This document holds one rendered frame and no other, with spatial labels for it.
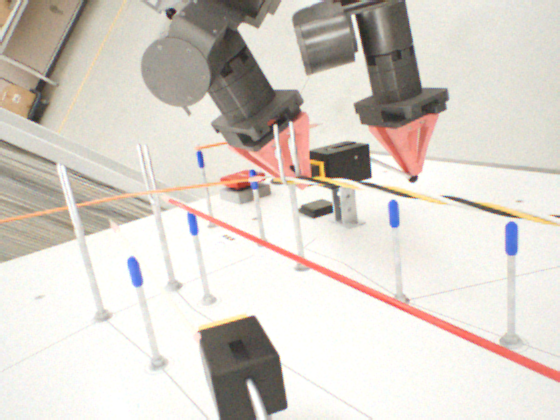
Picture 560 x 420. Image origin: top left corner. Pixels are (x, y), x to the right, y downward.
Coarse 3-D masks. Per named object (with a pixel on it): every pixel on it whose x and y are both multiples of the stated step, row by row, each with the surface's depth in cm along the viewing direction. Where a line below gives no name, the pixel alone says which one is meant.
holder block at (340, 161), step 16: (336, 144) 60; (352, 144) 58; (368, 144) 58; (320, 160) 57; (336, 160) 56; (352, 160) 57; (368, 160) 58; (336, 176) 56; (352, 176) 57; (368, 176) 58
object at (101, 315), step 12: (60, 168) 42; (72, 192) 42; (72, 204) 42; (72, 216) 44; (84, 240) 44; (84, 252) 44; (84, 264) 44; (96, 288) 45; (96, 300) 45; (96, 312) 46; (108, 312) 46
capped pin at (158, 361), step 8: (128, 264) 35; (136, 264) 35; (136, 272) 35; (136, 280) 35; (136, 288) 35; (144, 296) 36; (144, 304) 36; (144, 312) 36; (144, 320) 36; (152, 328) 37; (152, 336) 37; (152, 344) 37; (152, 352) 37; (152, 360) 37; (160, 360) 37; (152, 368) 37; (160, 368) 37
